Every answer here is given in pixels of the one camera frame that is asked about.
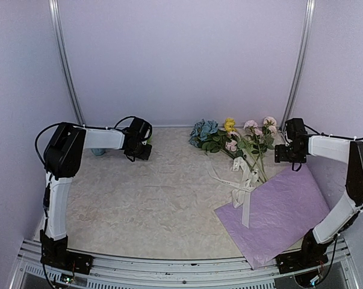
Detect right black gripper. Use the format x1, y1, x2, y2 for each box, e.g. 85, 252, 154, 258
275, 143, 306, 163

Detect purple wrapping paper sheet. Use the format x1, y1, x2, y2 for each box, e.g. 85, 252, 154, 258
215, 166, 330, 269

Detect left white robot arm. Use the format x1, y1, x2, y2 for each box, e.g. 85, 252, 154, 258
39, 116, 152, 268

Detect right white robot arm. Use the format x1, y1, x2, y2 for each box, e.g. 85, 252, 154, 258
275, 118, 363, 267

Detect pink fake rose stems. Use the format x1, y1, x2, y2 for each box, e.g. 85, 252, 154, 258
225, 116, 278, 184

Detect yellow fake flower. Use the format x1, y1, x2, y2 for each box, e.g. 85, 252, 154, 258
224, 117, 237, 134

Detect blue fake flower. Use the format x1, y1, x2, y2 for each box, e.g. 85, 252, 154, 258
188, 119, 231, 154

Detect light blue mug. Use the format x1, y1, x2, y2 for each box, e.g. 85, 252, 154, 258
91, 148, 106, 157

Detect cream printed ribbon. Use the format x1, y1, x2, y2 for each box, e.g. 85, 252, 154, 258
206, 157, 259, 228

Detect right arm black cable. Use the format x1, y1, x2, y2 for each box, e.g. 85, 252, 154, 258
303, 125, 363, 141

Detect aluminium front rail frame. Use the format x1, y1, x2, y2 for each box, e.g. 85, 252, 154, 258
7, 238, 362, 288

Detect right aluminium corner post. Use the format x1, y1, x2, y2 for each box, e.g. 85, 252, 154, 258
280, 0, 315, 131

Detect aluminium corner post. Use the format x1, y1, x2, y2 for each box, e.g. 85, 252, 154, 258
280, 0, 315, 131
48, 0, 85, 125

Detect left aluminium corner post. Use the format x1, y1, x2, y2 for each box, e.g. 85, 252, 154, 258
48, 0, 85, 125

